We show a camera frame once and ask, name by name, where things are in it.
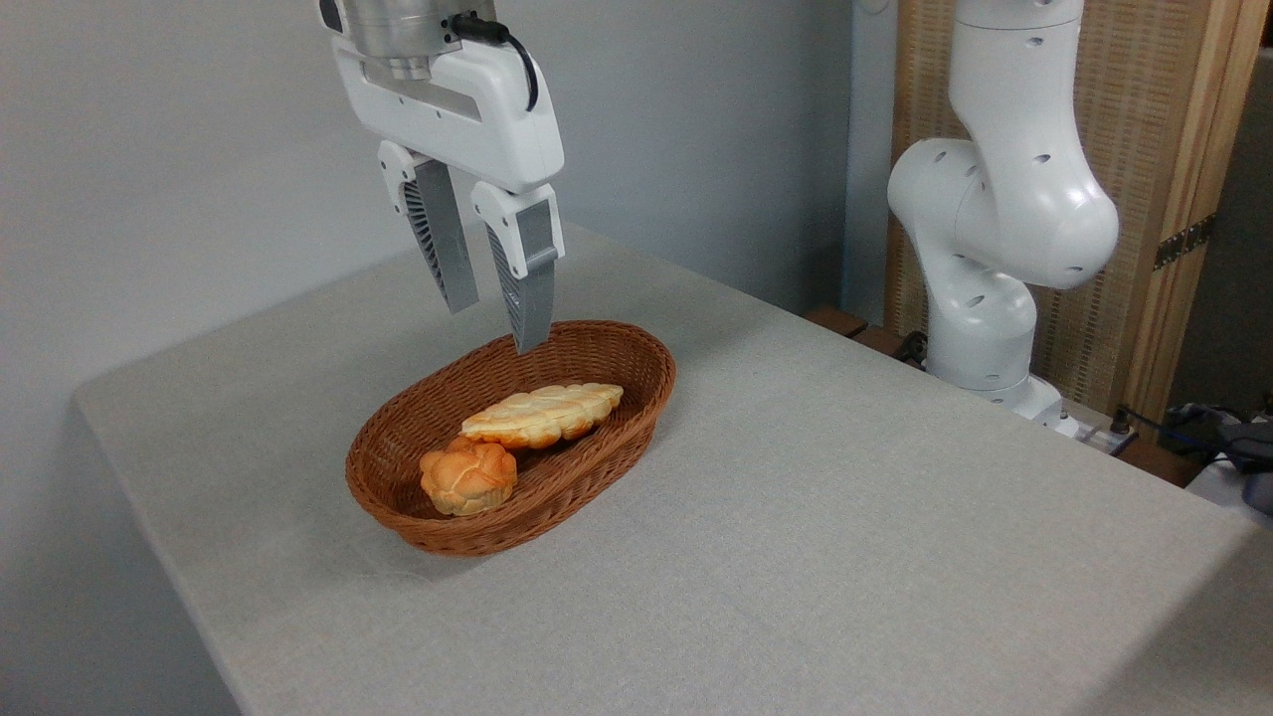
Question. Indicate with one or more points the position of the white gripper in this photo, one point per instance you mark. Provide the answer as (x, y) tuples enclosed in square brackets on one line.
[(477, 119)]

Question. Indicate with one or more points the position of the long braided bread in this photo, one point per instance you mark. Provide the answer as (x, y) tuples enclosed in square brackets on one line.
[(542, 413)]

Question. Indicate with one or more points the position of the round bread roll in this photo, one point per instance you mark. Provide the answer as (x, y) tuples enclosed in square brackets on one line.
[(467, 482)]

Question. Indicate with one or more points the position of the brown wicker basket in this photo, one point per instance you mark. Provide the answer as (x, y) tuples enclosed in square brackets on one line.
[(418, 527)]

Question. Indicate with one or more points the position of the grey tablecloth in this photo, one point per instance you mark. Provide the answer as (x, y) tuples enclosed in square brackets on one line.
[(845, 547)]

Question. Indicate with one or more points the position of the white power strip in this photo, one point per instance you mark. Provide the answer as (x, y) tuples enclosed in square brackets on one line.
[(1099, 438)]

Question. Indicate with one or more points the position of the wooden rattan folding screen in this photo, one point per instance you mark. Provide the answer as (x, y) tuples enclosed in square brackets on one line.
[(1134, 119)]

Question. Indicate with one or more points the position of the dark metal hinge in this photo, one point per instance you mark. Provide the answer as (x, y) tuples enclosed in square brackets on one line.
[(1183, 242)]

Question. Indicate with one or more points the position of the dark grey bag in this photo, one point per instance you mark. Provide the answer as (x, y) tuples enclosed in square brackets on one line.
[(1255, 467)]

